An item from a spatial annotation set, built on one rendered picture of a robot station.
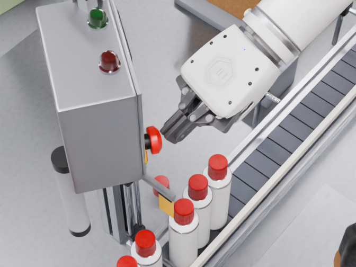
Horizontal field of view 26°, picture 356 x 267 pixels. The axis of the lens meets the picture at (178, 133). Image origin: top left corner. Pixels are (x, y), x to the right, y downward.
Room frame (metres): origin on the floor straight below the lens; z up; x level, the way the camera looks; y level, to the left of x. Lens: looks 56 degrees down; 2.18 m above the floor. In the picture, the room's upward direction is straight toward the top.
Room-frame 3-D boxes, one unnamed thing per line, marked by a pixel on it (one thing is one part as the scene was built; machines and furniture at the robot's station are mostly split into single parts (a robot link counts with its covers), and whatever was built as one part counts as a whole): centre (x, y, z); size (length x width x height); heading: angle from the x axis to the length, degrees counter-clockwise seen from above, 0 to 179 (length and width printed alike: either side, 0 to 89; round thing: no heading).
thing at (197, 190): (0.65, -0.03, 0.98); 0.05 x 0.05 x 0.20
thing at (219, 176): (0.69, -0.07, 0.98); 0.05 x 0.05 x 0.20
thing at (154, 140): (0.57, 0.04, 1.32); 0.04 x 0.03 x 0.04; 15
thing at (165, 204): (0.60, 0.02, 1.09); 0.03 x 0.01 x 0.06; 50
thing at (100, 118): (0.60, 0.11, 1.38); 0.17 x 0.10 x 0.19; 15
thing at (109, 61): (0.58, 0.08, 1.49); 0.03 x 0.03 x 0.02
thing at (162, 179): (0.78, 0.03, 0.85); 0.03 x 0.03 x 0.03
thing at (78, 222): (0.57, 0.16, 1.18); 0.04 x 0.04 x 0.21
